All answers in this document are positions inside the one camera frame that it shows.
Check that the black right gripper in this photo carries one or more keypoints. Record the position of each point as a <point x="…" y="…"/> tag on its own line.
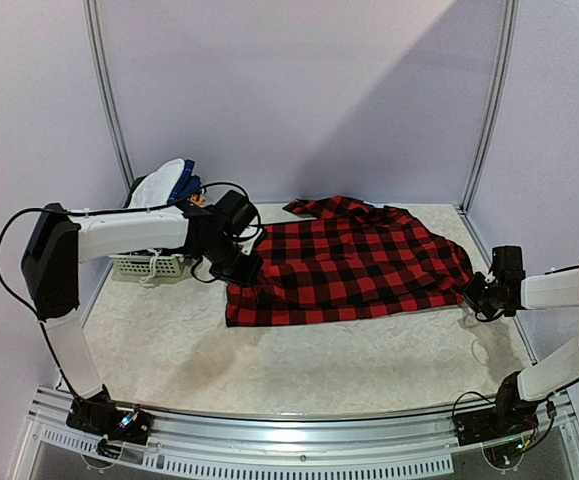
<point x="474" y="293"/>

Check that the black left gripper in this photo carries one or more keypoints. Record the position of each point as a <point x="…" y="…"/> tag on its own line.
<point x="247" y="277"/>

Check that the red black plaid shirt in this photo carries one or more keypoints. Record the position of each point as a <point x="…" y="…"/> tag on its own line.
<point x="344" y="260"/>

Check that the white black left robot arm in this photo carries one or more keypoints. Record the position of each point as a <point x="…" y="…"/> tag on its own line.
<point x="63" y="240"/>

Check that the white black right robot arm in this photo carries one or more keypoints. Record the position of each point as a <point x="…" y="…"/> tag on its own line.
<point x="544" y="300"/>

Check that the white laundry basket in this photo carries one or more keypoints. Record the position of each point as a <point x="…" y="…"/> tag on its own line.
<point x="149" y="264"/>

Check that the blue patterned garment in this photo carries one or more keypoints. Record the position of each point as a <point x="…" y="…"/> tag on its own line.
<point x="187" y="184"/>

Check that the white folded garment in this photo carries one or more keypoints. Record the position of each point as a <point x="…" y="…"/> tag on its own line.
<point x="156" y="188"/>

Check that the dark green garment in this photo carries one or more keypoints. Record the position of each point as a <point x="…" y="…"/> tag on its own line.
<point x="132" y="189"/>

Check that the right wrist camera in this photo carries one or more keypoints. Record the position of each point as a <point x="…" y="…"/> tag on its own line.
<point x="507" y="265"/>

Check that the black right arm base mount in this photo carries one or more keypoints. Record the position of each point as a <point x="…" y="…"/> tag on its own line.
<point x="508" y="428"/>

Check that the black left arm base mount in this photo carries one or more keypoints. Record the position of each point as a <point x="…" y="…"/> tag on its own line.
<point x="114" y="423"/>

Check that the aluminium front rail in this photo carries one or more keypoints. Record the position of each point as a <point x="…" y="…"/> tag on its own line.
<point x="416" y="444"/>

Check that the aluminium left corner post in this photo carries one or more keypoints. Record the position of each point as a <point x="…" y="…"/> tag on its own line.
<point x="93" y="22"/>

